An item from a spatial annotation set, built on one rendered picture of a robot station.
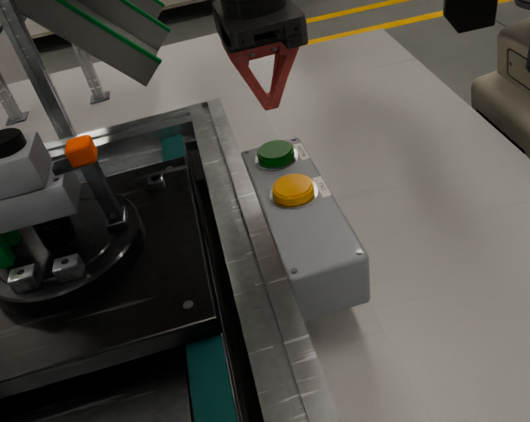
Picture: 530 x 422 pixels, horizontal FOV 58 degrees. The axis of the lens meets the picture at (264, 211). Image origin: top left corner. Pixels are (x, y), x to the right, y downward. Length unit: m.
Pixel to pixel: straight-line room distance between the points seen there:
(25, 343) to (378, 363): 0.29
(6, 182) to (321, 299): 0.26
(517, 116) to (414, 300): 0.50
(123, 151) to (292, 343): 0.39
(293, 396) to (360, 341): 0.15
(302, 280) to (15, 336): 0.23
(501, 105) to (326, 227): 0.59
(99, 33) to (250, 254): 0.38
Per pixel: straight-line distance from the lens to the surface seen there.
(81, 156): 0.40
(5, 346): 0.43
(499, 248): 0.56
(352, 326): 0.48
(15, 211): 0.42
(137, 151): 0.66
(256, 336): 0.36
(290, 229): 0.43
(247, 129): 0.80
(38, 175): 0.40
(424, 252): 0.55
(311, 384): 0.33
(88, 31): 0.69
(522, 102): 0.95
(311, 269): 0.39
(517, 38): 0.97
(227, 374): 0.36
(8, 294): 0.43
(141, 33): 0.81
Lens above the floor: 1.25
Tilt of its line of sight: 39 degrees down
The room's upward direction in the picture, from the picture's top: 12 degrees counter-clockwise
